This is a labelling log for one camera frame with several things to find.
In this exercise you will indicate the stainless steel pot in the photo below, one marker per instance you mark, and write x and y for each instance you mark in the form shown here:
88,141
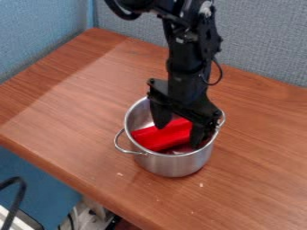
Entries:
174,162

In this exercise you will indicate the red block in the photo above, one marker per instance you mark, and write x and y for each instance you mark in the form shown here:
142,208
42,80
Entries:
160,139

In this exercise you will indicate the white power strip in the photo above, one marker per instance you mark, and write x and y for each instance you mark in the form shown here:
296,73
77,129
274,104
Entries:
86,216

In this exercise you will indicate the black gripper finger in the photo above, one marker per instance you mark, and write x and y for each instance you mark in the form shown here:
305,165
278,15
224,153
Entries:
200,133
160,112

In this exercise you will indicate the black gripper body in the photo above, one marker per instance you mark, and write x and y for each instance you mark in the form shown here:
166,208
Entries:
182,91

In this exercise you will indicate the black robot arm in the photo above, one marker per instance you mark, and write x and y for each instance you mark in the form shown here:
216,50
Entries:
193,43

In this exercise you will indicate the grey white device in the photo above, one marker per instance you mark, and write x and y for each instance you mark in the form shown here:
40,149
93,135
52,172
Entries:
22,221

